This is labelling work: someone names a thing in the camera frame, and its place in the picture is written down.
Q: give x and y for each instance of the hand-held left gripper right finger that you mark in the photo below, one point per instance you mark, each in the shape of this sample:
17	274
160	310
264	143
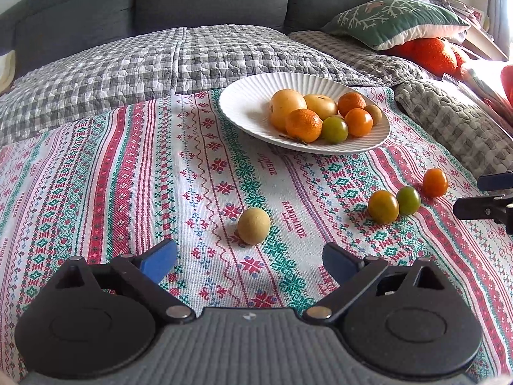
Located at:
340	260

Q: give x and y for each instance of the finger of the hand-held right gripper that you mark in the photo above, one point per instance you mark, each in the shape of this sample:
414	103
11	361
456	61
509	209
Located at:
477	207
497	181

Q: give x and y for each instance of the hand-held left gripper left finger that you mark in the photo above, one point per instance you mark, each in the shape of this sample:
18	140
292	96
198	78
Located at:
160	258

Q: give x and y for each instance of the yellow green tomato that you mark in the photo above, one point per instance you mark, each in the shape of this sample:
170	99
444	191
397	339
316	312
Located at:
335	129

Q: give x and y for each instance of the orange mandarin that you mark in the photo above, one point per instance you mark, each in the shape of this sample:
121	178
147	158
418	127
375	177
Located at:
303	125
351	102

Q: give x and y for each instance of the white ribbed plate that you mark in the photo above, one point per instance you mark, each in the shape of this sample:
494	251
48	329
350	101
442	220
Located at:
248	104

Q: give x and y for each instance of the small orange tomato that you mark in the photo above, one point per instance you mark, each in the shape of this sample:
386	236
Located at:
435	182

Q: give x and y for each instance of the orange green tomato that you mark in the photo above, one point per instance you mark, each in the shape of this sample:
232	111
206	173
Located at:
383	207

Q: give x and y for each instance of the red green patterned cloth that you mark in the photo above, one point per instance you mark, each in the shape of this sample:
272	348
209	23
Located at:
120	192

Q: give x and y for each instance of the orange plush toy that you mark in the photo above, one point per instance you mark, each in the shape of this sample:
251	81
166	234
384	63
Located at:
435	54
508	84

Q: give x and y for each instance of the clear plastic bag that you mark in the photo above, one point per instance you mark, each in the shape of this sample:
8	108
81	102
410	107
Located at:
481	84

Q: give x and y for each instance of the small brown twig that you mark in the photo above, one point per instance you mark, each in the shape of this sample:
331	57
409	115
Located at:
294	139

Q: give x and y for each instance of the flat yellow persimmon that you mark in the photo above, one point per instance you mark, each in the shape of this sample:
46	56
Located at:
320	106

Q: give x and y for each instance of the round yellow persimmon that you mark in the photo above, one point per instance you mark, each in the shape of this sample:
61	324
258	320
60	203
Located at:
284	102

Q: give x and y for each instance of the grey checked quilt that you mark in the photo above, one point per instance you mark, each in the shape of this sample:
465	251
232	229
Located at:
120	72

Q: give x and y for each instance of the green white pillow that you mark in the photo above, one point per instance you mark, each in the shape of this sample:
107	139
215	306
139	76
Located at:
392	20

